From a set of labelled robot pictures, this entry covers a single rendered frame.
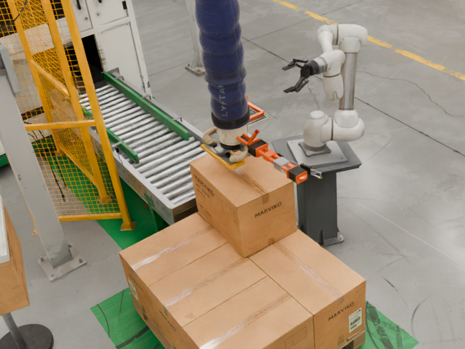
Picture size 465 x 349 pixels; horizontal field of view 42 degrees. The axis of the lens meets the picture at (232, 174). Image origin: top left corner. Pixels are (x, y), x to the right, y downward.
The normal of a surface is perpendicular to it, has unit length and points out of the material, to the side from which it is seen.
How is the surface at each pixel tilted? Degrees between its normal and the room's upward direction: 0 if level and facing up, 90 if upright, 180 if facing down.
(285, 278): 0
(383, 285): 0
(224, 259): 0
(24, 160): 90
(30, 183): 90
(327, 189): 90
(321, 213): 90
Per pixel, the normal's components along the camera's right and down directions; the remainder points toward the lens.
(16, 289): 0.37, 0.51
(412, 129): -0.11, -0.81
